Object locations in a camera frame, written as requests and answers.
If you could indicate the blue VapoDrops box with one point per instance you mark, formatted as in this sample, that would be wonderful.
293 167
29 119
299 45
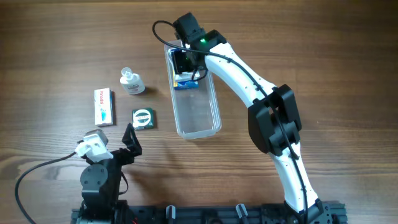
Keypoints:
186 84

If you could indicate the dark green round-logo box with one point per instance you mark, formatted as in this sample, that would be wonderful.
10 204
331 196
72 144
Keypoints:
143 119

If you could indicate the small white lotion bottle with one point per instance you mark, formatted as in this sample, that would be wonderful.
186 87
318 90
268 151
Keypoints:
131 82

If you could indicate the white Hansaplast box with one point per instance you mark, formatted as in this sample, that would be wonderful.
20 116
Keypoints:
170 58

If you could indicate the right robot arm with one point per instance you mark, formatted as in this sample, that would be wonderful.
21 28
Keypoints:
273 117

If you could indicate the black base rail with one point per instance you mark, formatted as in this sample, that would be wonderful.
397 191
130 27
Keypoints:
267 213

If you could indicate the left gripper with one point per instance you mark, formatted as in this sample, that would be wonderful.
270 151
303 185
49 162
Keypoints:
123 154

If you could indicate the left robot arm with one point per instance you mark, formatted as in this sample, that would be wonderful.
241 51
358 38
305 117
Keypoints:
101 179

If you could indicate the clear plastic container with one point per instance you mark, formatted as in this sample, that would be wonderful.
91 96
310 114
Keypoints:
196 110

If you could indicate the white Panadol box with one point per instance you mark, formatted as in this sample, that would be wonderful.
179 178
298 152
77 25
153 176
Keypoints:
103 102

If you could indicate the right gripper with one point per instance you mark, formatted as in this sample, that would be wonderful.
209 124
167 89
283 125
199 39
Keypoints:
181 62

